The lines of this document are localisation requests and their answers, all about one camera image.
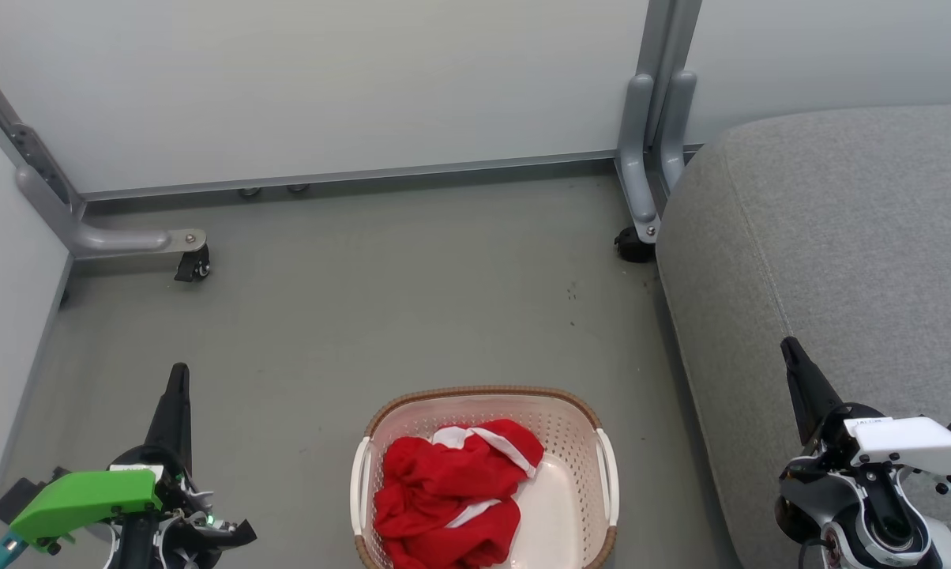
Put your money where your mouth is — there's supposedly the red and white garment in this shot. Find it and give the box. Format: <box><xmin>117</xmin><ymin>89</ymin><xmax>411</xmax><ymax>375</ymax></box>
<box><xmin>381</xmin><ymin>418</ymin><xmax>546</xmax><ymax>518</ymax></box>

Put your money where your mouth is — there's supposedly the black caster wheel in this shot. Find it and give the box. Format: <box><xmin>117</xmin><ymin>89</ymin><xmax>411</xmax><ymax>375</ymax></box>
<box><xmin>614</xmin><ymin>226</ymin><xmax>657</xmax><ymax>264</ymax></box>
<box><xmin>174</xmin><ymin>244</ymin><xmax>212</xmax><ymax>284</ymax></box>

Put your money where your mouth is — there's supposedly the grey fabric sofa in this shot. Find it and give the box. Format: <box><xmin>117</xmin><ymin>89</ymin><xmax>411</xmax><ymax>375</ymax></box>
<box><xmin>656</xmin><ymin>104</ymin><xmax>951</xmax><ymax>569</ymax></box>

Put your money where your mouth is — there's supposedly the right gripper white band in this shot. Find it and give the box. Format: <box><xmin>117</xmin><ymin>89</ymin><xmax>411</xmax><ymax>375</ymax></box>
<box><xmin>780</xmin><ymin>337</ymin><xmax>951</xmax><ymax>484</ymax></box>

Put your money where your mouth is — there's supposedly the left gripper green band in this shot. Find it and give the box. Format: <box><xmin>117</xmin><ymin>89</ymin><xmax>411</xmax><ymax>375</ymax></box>
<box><xmin>8</xmin><ymin>363</ymin><xmax>258</xmax><ymax>556</ymax></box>

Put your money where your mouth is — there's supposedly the beige plastic laundry basket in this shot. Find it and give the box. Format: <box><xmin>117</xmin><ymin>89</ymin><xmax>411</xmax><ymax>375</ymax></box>
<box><xmin>350</xmin><ymin>385</ymin><xmax>621</xmax><ymax>569</ymax></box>

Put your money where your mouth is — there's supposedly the grey double partition leg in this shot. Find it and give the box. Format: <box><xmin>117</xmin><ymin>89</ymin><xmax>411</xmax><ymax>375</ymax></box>
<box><xmin>615</xmin><ymin>70</ymin><xmax>698</xmax><ymax>245</ymax></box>

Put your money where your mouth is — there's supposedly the grey curved partition leg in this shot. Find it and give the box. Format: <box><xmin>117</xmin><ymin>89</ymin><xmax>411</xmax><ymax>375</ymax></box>
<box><xmin>14</xmin><ymin>122</ymin><xmax>208</xmax><ymax>260</ymax></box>

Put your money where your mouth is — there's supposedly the grey metal partition rail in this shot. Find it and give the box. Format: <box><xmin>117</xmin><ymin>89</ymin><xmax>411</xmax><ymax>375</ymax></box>
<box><xmin>79</xmin><ymin>145</ymin><xmax>701</xmax><ymax>203</ymax></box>

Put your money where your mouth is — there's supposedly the grey metal partition post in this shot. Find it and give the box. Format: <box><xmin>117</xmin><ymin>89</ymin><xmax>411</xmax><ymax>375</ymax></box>
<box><xmin>0</xmin><ymin>46</ymin><xmax>86</xmax><ymax>218</ymax></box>
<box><xmin>636</xmin><ymin>0</ymin><xmax>703</xmax><ymax>151</ymax></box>

